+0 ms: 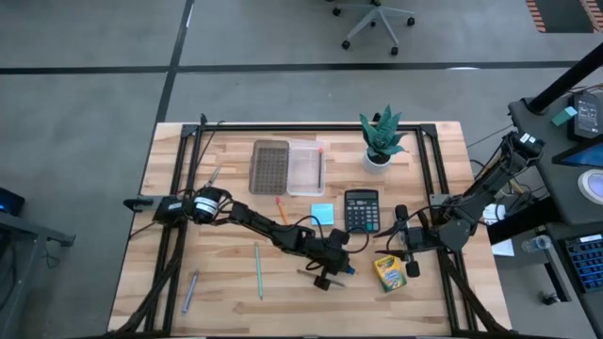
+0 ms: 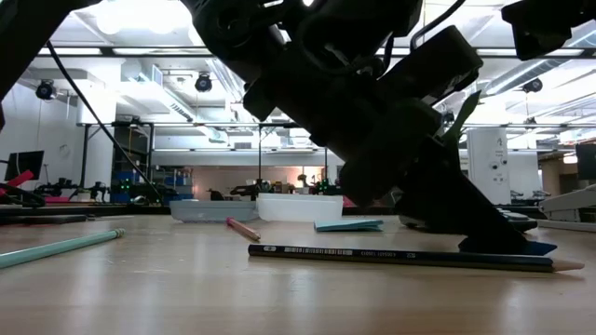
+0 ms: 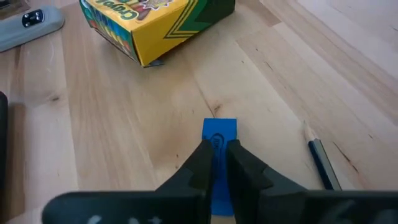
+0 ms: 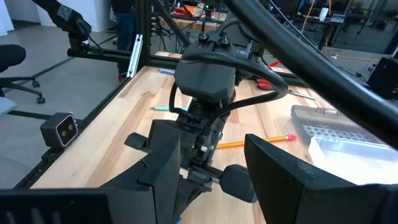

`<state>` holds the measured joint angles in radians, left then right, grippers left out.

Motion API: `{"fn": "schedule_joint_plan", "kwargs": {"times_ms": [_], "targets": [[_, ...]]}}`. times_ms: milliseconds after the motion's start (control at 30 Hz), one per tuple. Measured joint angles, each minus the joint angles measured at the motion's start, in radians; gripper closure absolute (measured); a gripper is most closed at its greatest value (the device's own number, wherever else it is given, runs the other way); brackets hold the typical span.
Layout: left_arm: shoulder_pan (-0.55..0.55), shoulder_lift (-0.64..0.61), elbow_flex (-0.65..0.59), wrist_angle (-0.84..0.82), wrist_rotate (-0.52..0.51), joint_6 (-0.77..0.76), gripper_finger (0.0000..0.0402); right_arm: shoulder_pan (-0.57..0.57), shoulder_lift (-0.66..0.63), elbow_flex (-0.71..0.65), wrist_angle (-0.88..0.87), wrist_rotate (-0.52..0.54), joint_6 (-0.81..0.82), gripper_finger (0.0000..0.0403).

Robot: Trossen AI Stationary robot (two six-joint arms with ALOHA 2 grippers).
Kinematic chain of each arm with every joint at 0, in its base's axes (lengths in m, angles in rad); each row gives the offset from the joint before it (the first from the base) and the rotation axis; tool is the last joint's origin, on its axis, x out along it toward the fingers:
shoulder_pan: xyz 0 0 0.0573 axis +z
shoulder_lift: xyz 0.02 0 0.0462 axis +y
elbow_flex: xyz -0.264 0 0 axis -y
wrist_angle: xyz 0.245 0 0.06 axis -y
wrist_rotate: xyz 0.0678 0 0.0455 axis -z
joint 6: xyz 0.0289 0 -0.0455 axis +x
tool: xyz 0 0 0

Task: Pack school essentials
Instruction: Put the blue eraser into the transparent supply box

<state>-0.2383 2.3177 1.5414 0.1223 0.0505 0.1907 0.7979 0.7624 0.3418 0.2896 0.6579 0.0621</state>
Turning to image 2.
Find blue eraser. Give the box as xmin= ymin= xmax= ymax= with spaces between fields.
xmin=458 ymin=239 xmax=558 ymax=257

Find teal pencil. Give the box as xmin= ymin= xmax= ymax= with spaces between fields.
xmin=0 ymin=227 xmax=127 ymax=270

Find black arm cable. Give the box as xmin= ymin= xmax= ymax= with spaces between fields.
xmin=46 ymin=40 xmax=162 ymax=204

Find black shelf rack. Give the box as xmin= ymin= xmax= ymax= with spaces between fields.
xmin=110 ymin=121 xmax=155 ymax=204

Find grey translucent pencil case base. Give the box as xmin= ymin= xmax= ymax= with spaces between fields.
xmin=169 ymin=199 xmax=260 ymax=223

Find green artificial plant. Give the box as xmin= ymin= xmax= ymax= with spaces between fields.
xmin=440 ymin=89 xmax=482 ymax=143

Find white pillar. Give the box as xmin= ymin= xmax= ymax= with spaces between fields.
xmin=467 ymin=127 xmax=511 ymax=206

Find light blue sticky notes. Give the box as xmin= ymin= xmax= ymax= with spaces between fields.
xmin=314 ymin=218 xmax=386 ymax=233

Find clear plastic case lid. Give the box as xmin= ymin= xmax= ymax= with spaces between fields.
xmin=255 ymin=193 xmax=345 ymax=223

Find black aluminium table frame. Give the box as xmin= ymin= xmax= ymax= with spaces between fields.
xmin=0 ymin=203 xmax=546 ymax=227

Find black overhead frame beam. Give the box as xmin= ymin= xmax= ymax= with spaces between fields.
xmin=36 ymin=45 xmax=596 ymax=59

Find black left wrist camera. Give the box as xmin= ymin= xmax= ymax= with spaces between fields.
xmin=389 ymin=25 xmax=484 ymax=107

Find orange pencil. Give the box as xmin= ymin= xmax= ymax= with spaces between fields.
xmin=225 ymin=216 xmax=262 ymax=242

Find black calculator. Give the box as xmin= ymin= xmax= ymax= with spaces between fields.
xmin=400 ymin=207 xmax=539 ymax=234

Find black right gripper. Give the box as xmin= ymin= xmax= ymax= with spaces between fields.
xmin=501 ymin=0 xmax=596 ymax=61

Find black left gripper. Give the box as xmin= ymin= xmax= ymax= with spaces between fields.
xmin=241 ymin=0 xmax=444 ymax=209

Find black monitor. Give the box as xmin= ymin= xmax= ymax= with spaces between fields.
xmin=576 ymin=142 xmax=596 ymax=181
xmin=4 ymin=150 xmax=46 ymax=182

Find dark blue pencil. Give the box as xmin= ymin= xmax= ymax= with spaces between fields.
xmin=248 ymin=244 xmax=586 ymax=274

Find grey stapler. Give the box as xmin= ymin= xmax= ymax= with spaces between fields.
xmin=537 ymin=183 xmax=596 ymax=233

